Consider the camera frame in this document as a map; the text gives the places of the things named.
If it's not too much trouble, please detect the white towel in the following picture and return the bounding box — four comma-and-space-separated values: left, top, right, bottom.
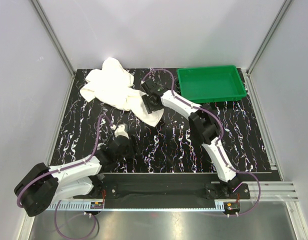
114, 87, 164, 127
80, 57, 134, 110

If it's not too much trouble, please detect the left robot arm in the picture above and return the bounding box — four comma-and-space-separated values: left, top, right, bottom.
14, 135, 139, 217

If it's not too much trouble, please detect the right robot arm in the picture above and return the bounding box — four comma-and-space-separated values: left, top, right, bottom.
141, 80, 242, 198

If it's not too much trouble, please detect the green plastic tray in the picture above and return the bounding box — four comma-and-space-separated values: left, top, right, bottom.
177, 65, 247, 104

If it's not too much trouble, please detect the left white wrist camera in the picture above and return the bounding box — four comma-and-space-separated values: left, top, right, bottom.
110, 123, 129, 139

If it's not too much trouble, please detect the white slotted cable duct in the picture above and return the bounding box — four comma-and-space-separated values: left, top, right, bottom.
46, 201, 104, 211

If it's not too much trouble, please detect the right aluminium frame post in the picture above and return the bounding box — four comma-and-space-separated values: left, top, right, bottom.
246, 0, 295, 75

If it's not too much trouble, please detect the aluminium frame post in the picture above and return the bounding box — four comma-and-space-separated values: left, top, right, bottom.
28, 0, 76, 73
246, 0, 295, 75

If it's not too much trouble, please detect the left aluminium frame post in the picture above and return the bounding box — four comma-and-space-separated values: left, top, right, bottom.
28, 0, 76, 73

